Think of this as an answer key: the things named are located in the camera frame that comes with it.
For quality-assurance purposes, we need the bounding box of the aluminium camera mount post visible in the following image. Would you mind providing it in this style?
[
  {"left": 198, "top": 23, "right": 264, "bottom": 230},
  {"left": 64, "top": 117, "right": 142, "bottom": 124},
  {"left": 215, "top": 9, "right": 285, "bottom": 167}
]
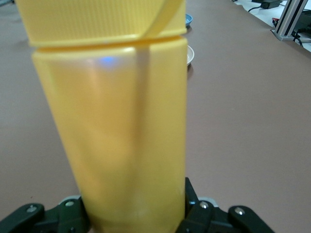
[{"left": 274, "top": 0, "right": 311, "bottom": 41}]

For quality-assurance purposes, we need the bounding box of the yellow squeeze bottle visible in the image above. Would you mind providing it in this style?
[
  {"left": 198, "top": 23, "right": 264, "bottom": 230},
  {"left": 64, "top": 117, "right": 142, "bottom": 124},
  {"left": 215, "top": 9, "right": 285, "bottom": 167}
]
[{"left": 15, "top": 0, "right": 189, "bottom": 233}]

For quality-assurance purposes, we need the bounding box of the black power adapter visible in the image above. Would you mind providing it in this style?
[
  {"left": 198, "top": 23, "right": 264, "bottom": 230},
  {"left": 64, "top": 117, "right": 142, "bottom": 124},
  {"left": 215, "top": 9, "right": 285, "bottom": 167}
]
[{"left": 247, "top": 0, "right": 284, "bottom": 12}]

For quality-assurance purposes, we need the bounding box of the beige round plate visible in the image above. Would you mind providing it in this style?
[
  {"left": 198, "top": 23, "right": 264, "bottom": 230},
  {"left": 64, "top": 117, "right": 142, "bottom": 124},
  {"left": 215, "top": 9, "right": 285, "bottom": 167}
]
[{"left": 186, "top": 45, "right": 196, "bottom": 67}]

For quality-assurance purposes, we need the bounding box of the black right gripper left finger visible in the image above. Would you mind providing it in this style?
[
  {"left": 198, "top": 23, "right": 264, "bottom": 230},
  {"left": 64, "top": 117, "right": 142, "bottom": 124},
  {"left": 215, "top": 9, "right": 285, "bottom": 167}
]
[{"left": 0, "top": 195, "right": 92, "bottom": 233}]

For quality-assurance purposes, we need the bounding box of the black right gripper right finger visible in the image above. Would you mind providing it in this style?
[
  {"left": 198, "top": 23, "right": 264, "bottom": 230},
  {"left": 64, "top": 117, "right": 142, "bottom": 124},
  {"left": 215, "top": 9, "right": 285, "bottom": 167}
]
[{"left": 178, "top": 177, "right": 274, "bottom": 233}]

